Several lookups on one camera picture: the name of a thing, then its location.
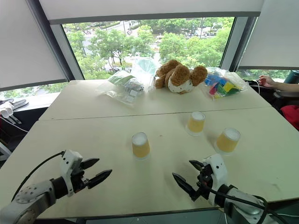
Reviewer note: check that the yellow paper cup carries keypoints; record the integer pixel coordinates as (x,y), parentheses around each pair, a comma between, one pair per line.
(140,148)
(227,142)
(195,124)

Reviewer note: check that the bag of colourful pieces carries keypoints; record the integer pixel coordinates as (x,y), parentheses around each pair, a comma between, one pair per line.
(222,85)

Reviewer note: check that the black flat tools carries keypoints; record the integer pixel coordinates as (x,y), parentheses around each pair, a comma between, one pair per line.
(19,103)

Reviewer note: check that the bystander bare hand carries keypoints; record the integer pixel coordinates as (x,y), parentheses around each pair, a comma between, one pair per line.
(267,81)

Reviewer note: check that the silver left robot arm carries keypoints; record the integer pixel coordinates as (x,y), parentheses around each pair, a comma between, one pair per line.
(30,200)

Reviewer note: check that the clear bag with teal contents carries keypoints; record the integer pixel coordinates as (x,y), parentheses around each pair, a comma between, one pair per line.
(144,70)

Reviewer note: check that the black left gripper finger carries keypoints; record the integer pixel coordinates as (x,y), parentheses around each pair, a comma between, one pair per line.
(99,178)
(90,162)

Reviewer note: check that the white plastic holder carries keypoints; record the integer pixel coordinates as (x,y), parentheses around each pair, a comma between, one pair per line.
(6,109)

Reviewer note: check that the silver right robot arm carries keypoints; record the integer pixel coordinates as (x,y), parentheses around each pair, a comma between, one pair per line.
(243,205)

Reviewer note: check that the red cloth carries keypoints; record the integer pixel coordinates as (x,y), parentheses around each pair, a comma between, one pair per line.
(292,115)

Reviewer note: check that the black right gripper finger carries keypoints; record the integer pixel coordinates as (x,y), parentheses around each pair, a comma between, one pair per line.
(198,166)
(187,186)

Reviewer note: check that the brown teddy bear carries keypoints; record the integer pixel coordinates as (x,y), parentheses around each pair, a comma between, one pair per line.
(180,77)

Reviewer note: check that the bystander bare forearm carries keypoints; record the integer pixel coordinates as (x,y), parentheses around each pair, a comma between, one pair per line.
(287,87)

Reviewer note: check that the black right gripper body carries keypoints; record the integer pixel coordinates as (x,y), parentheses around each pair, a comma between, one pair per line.
(205,182)

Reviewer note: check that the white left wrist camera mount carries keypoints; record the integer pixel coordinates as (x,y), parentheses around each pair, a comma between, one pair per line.
(70,158)

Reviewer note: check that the bag of green grey items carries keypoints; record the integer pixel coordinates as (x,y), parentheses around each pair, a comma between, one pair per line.
(126,89)

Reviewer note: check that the black chair armrest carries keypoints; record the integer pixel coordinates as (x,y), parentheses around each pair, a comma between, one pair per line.
(283,93)

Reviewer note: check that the dark green cylinder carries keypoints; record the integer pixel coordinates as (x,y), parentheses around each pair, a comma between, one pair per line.
(292,76)

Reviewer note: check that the white roller blind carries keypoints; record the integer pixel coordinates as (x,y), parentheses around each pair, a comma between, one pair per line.
(273,35)
(149,9)
(25,44)

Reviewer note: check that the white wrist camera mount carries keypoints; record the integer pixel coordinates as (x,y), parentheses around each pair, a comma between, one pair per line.
(218,168)
(70,158)

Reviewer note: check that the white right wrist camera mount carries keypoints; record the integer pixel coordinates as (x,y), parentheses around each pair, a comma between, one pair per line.
(218,168)

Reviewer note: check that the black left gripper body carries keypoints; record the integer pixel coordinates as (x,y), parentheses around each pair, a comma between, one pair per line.
(78,180)

